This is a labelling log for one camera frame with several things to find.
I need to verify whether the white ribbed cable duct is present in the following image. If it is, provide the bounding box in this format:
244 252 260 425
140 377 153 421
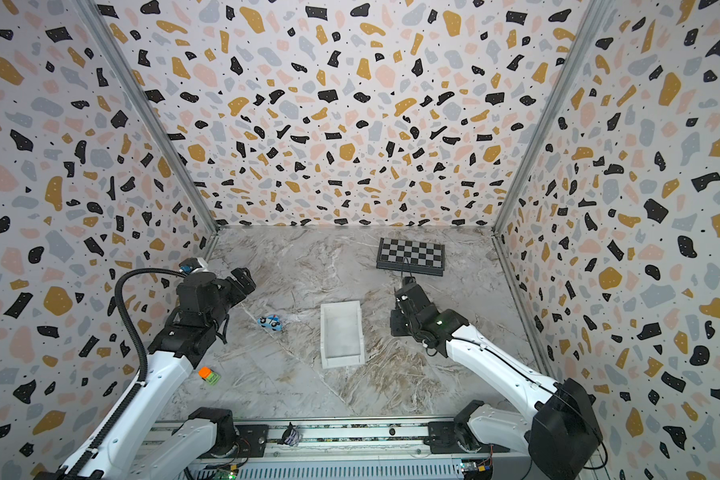
236 459 464 479

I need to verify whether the aluminium corner post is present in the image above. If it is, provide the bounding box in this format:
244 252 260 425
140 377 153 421
72 1 219 234
491 0 607 235

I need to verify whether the aluminium corner post left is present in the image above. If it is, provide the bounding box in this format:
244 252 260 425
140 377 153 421
72 1 219 234

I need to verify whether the aluminium corner post right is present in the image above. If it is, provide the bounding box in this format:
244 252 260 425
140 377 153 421
491 0 607 235

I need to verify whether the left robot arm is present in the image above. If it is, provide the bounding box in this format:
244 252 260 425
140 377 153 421
37 258 256 479

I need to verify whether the black corrugated cable hose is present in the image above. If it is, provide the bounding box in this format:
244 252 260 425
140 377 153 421
65 267 187 475

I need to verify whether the orange green block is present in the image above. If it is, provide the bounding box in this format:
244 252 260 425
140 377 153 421
198 367 221 385

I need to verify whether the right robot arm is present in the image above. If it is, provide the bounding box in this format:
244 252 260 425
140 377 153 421
390 276 604 479

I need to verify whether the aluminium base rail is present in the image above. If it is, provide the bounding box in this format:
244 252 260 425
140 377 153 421
143 416 577 463

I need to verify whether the small blue toy car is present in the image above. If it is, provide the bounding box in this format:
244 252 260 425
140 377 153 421
258 315 283 332

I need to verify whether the black white checkerboard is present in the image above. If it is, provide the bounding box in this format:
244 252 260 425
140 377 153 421
376 238 445 277

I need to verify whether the white rectangular bin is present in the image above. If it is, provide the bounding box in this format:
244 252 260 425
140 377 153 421
320 301 366 369

